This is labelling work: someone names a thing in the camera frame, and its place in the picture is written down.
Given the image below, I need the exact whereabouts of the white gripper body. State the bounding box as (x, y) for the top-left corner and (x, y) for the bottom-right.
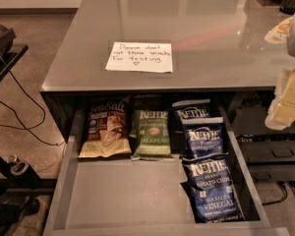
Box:
(274, 68), (295, 108)

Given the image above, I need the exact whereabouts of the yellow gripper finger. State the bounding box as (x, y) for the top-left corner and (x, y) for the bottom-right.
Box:
(265, 69), (295, 131)
(265, 17), (292, 44)

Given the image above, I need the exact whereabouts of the green jalapeno chip bag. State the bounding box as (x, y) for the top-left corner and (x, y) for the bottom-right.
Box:
(130, 110), (174, 160)

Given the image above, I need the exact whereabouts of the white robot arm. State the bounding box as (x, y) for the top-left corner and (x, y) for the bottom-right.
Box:
(265, 13), (295, 131)

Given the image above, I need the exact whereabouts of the blue chip bag middle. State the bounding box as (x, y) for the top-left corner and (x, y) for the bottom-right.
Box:
(180, 117), (223, 157)

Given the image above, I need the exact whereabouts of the blue chip bag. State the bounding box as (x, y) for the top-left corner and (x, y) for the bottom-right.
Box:
(180, 117), (223, 157)
(172, 99), (210, 128)
(182, 154), (244, 223)

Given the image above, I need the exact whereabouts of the blue chip bag back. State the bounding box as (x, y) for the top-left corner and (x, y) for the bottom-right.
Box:
(172, 99), (210, 128)

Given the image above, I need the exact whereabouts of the blue chip bag front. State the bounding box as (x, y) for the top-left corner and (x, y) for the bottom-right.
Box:
(182, 154), (244, 223)

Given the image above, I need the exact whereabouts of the dark chip bag behind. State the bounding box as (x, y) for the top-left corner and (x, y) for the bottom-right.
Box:
(131, 94), (171, 111)

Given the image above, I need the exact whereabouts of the grey counter cabinet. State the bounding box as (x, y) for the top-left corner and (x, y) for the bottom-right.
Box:
(41, 0), (295, 179)

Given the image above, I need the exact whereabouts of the brown sea salt chip bag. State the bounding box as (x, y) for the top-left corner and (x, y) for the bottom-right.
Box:
(79, 95), (131, 158)

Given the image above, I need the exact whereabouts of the open grey top drawer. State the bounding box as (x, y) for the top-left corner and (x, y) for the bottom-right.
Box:
(43, 107), (290, 236)

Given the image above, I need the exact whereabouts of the white handwritten paper note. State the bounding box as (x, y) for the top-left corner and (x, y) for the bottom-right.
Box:
(105, 42), (173, 73)

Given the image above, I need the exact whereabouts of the black equipment stand left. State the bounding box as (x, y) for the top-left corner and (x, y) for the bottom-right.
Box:
(0, 23), (57, 236)

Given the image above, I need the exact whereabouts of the black power cables right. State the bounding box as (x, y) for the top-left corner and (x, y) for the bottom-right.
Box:
(261, 180), (295, 214)

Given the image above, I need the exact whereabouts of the black cable on floor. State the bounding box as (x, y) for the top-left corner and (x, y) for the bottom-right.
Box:
(0, 54), (67, 148)

